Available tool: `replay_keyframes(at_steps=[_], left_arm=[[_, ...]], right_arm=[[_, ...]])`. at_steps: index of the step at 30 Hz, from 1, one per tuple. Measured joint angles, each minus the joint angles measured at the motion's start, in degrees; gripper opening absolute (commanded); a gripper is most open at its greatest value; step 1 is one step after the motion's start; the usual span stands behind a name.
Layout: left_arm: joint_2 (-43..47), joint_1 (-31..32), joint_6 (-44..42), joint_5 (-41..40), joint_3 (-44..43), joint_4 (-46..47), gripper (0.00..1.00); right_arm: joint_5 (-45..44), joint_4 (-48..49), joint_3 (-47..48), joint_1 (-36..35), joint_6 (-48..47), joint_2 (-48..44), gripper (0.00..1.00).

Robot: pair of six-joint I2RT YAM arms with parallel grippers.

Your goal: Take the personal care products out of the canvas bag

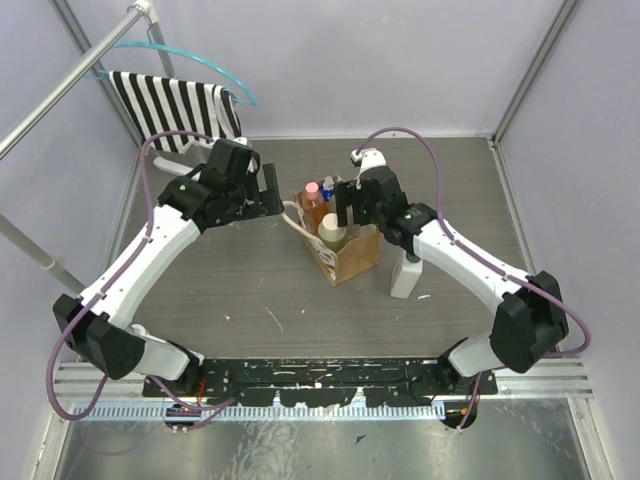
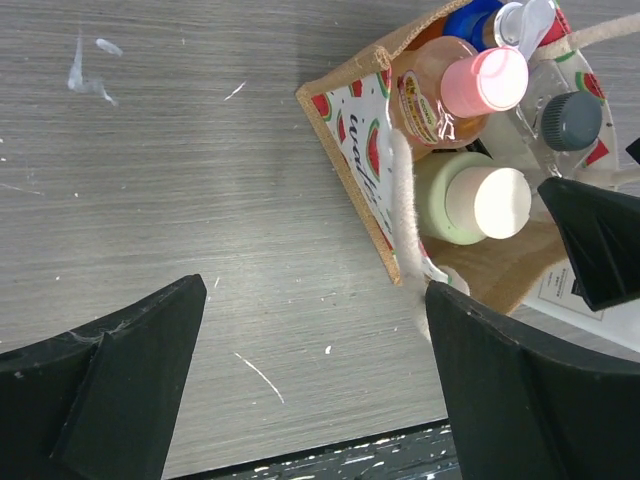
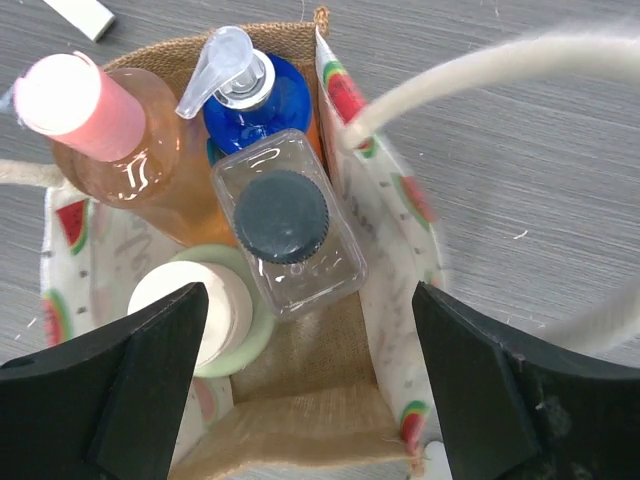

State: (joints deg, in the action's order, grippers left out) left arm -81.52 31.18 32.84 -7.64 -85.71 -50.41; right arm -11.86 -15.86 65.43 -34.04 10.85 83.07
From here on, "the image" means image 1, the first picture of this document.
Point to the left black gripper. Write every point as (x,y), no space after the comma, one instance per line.
(270,189)

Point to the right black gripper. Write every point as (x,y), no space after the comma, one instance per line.
(341,193)

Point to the blue pump bottle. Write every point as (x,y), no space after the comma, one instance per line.
(328,188)

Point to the green bottle beige cap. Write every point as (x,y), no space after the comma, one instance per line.
(332,235)

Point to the watermelon print canvas bag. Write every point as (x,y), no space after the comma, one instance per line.
(360,252)

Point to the white bottle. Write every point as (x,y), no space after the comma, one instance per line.
(405,275)

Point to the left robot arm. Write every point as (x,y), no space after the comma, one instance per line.
(100,319)

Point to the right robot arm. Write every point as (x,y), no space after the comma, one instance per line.
(529,319)

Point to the orange bottle pink cap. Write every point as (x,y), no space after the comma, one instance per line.
(313,206)

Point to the striped black white shirt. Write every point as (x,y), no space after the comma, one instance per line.
(157,104)

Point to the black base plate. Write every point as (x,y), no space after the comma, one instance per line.
(315,383)

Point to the aluminium rail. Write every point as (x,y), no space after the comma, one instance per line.
(138,398)

